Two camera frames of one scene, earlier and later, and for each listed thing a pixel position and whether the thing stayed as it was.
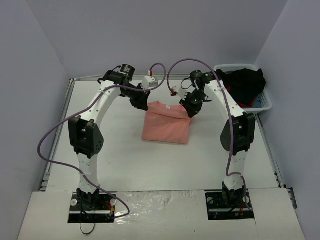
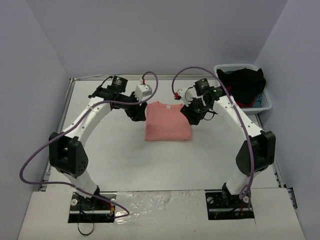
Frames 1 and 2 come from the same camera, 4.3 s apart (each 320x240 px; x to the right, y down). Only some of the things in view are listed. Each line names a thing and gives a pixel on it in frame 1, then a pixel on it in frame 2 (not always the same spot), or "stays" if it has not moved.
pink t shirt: [166, 123] stays
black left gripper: [141, 100] to [136, 112]
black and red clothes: [243, 85] stays
